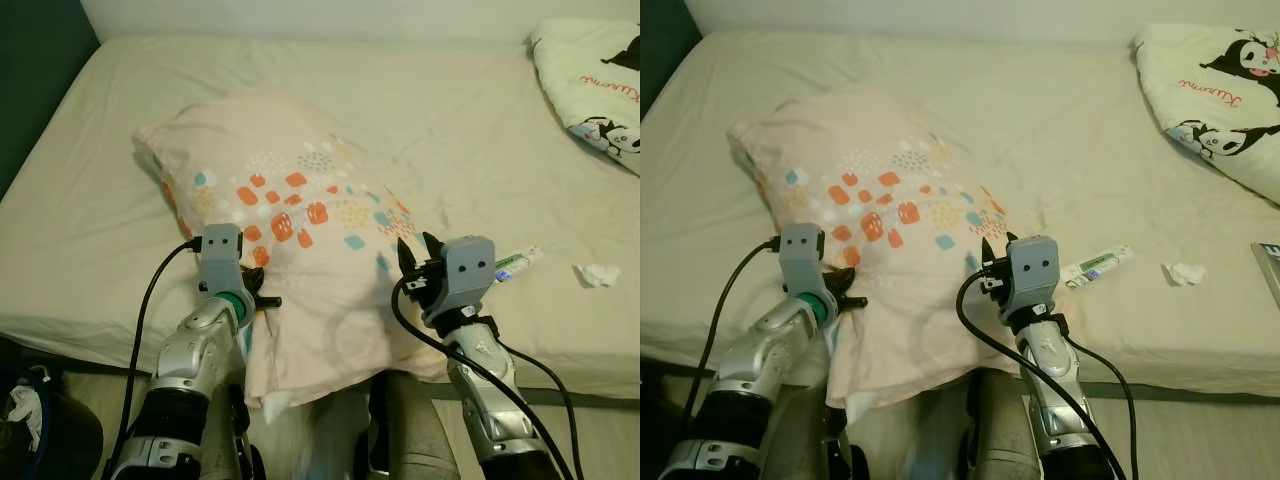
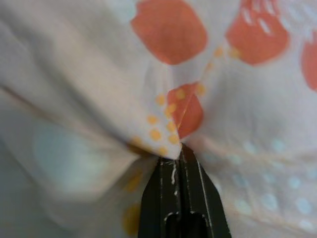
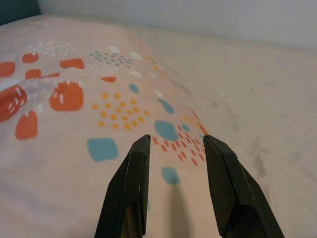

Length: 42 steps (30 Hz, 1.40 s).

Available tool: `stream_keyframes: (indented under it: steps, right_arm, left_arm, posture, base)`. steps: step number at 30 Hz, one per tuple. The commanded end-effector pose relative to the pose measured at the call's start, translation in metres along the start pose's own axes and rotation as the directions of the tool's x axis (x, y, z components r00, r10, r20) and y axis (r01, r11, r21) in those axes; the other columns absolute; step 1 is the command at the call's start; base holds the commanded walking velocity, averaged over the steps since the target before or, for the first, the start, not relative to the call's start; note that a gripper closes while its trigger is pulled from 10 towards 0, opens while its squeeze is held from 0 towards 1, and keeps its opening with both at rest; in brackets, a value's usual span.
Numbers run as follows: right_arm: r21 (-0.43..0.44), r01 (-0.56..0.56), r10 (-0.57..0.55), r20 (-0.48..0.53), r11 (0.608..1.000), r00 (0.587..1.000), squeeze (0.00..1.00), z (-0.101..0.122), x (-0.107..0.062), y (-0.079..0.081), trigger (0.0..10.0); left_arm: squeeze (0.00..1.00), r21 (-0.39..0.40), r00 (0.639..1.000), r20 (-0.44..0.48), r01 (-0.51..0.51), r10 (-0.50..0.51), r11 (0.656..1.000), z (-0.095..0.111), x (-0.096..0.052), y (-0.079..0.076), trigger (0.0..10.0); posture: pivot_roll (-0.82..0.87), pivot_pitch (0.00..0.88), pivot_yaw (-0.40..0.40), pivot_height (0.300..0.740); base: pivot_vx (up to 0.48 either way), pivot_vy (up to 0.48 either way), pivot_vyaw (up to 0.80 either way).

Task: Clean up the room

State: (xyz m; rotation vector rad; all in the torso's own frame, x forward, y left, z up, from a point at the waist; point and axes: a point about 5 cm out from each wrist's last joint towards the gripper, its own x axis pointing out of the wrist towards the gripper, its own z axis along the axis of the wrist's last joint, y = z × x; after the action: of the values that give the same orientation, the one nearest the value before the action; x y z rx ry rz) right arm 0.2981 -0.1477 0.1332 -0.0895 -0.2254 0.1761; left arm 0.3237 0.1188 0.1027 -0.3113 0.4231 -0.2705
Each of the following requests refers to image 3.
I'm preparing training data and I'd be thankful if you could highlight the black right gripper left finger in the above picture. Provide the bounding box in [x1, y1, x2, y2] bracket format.
[93, 134, 151, 238]

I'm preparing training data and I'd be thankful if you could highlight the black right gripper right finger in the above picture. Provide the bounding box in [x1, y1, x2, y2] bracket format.
[203, 135, 285, 238]

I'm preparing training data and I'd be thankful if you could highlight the pink patterned pillow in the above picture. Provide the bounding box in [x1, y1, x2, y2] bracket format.
[0, 13, 213, 238]

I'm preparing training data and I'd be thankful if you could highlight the teal fabric headboard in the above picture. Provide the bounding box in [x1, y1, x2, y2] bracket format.
[0, 0, 42, 26]

